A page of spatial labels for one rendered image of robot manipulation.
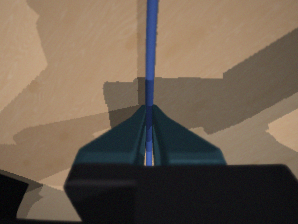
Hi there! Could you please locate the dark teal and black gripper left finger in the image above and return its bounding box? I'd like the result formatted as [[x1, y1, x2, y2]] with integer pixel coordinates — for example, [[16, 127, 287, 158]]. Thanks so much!
[[72, 105, 146, 166]]

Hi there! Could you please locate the blue cable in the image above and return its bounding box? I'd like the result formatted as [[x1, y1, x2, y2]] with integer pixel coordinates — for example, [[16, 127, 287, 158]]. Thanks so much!
[[145, 0, 158, 166]]

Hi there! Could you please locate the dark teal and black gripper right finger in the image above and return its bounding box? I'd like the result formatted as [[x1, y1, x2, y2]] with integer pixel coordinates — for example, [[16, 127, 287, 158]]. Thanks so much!
[[152, 105, 227, 166]]

